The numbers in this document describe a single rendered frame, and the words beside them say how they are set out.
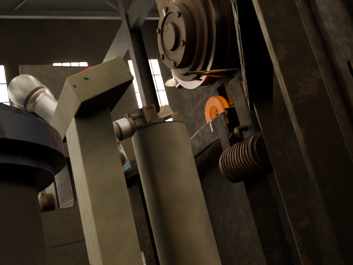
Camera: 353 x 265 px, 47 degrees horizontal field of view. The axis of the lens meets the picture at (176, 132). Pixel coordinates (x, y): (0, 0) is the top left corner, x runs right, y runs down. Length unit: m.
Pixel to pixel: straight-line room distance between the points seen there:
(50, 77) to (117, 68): 3.76
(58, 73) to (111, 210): 3.85
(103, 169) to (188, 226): 0.20
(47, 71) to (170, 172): 3.75
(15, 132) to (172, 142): 0.52
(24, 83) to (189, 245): 0.87
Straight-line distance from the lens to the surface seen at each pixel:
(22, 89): 1.43
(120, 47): 10.42
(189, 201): 0.80
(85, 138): 0.73
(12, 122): 0.33
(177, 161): 0.80
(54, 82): 4.45
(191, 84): 1.84
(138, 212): 2.01
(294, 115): 0.56
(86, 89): 0.68
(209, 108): 1.76
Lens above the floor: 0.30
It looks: 13 degrees up
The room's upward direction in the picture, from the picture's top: 14 degrees counter-clockwise
